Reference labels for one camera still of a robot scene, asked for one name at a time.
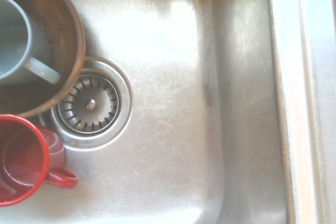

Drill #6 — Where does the stainless steel kitchen sink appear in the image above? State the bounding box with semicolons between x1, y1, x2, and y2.
0;0;336;224

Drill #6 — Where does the round metal drain strainer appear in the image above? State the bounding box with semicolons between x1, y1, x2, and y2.
39;56;133;152

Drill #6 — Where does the brown wooden bowl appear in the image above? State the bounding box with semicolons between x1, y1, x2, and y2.
0;0;87;119

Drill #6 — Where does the red ceramic mug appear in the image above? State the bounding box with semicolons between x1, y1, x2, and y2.
0;113;79;207

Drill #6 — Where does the pale blue ceramic mug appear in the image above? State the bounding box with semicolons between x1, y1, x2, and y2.
0;0;62;86

